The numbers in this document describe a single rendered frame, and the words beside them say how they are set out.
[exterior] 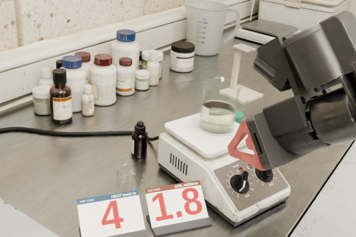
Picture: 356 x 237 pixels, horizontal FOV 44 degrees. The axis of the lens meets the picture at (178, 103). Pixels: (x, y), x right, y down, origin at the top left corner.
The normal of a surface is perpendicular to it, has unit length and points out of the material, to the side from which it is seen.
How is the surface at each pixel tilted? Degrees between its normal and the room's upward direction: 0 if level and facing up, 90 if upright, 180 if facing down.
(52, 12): 90
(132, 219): 40
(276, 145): 51
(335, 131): 112
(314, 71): 86
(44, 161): 0
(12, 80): 90
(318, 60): 79
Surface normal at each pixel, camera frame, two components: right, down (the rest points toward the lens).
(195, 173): -0.78, 0.21
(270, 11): -0.52, 0.38
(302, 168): 0.07, -0.90
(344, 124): -0.65, 0.47
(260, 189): 0.37, -0.59
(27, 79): 0.82, 0.29
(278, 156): 0.52, -0.28
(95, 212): 0.29, -0.42
